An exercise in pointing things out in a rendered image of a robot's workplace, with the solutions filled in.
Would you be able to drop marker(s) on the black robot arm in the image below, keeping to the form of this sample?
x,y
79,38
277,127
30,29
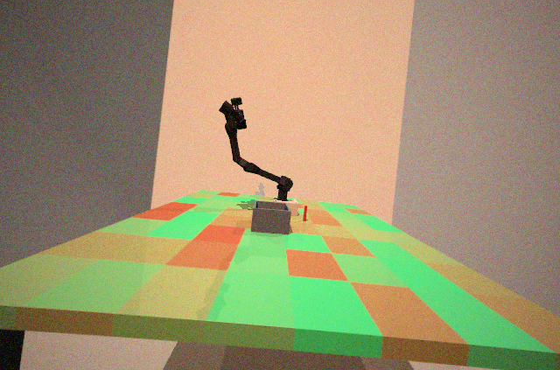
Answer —
x,y
232,117

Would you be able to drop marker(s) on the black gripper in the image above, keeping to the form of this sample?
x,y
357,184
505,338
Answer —
x,y
238,101

